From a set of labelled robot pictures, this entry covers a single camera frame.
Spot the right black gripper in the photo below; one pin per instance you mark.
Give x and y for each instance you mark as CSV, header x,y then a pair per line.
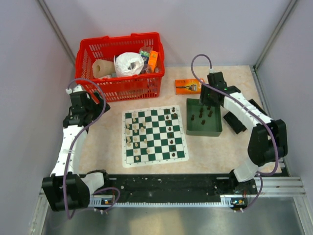
x,y
203,100

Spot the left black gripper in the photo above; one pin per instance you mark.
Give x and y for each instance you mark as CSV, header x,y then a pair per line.
x,y
98,106

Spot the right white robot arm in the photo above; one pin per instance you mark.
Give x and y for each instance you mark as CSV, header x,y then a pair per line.
x,y
268,141

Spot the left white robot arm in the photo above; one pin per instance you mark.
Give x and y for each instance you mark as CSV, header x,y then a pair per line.
x,y
65,189

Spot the green white chess mat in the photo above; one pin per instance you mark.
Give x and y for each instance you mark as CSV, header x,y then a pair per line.
x,y
146,140

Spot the orange razor box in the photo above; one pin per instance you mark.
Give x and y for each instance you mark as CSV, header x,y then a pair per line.
x,y
187,86

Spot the green piece tray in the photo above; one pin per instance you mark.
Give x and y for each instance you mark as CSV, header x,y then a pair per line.
x,y
202,120

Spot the black tray lid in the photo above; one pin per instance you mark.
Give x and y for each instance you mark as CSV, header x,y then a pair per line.
x,y
233,121

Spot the beige paper roll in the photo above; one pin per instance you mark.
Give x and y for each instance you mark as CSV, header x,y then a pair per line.
x,y
101,68

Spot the white toilet paper roll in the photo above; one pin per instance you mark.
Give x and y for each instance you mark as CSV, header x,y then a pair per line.
x,y
128,64

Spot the red plastic shopping basket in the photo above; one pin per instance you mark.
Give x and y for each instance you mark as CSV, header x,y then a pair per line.
x,y
125,88

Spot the orange carton in basket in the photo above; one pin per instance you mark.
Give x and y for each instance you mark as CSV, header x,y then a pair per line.
x,y
152,62

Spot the green snack packet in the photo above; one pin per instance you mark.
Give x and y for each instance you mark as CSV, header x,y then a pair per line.
x,y
145,53

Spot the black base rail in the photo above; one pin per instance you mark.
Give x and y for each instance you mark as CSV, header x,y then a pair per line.
x,y
174,188

